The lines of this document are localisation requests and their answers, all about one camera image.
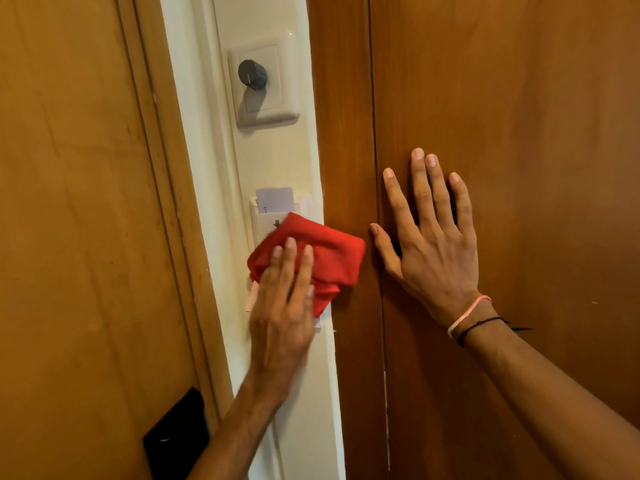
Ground brown wooden cabinet door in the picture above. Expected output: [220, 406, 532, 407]
[369, 0, 640, 480]

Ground pink wristband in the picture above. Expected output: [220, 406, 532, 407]
[446, 295, 493, 339]

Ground red cleaning cloth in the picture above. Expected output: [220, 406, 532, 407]
[247, 212, 367, 319]

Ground black string bracelet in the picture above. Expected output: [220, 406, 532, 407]
[456, 316, 534, 348]

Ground brown wooden door frame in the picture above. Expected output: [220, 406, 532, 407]
[115, 0, 236, 435]

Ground black electronic door lock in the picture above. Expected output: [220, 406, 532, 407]
[142, 387, 211, 480]

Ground black dimmer knob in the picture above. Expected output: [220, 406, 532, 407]
[237, 59, 268, 91]

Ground white key card holder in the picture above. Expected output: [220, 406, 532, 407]
[244, 195, 323, 329]

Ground white key card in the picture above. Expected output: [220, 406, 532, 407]
[255, 188, 296, 214]

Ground person's left hand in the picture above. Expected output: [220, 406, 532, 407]
[247, 237, 317, 393]

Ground person's left forearm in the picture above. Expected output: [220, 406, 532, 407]
[187, 376, 301, 480]

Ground person's right hand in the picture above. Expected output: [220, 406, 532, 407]
[369, 148, 493, 329]

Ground person's right forearm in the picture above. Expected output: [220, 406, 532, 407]
[461, 304, 640, 480]

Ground white dimmer switch plate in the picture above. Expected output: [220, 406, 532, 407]
[227, 32, 302, 129]

